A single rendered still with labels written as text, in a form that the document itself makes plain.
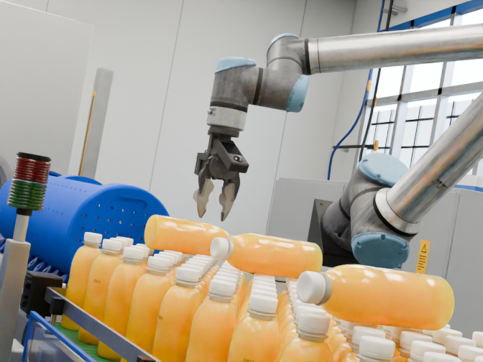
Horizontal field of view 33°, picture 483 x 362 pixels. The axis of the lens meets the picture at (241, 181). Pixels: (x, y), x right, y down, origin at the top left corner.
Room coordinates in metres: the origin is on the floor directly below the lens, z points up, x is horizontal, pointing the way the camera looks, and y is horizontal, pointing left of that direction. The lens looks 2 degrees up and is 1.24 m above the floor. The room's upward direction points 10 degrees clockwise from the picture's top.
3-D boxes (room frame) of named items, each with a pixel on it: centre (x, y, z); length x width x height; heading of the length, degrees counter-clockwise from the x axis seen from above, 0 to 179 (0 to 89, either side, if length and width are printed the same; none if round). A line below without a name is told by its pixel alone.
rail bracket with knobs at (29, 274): (1.86, 0.40, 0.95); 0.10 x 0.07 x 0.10; 118
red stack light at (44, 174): (1.49, 0.38, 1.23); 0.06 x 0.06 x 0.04
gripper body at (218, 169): (1.92, 0.06, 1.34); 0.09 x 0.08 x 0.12; 28
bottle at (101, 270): (1.71, 0.24, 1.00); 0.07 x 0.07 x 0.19
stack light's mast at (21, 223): (1.49, 0.38, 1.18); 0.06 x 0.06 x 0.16
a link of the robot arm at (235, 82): (1.91, 0.06, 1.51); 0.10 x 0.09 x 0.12; 94
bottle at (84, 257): (1.83, 0.30, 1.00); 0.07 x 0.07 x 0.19
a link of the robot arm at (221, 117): (1.91, 0.06, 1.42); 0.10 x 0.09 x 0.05; 118
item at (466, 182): (3.54, -0.97, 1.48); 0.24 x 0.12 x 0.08; 25
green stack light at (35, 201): (1.49, 0.38, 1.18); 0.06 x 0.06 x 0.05
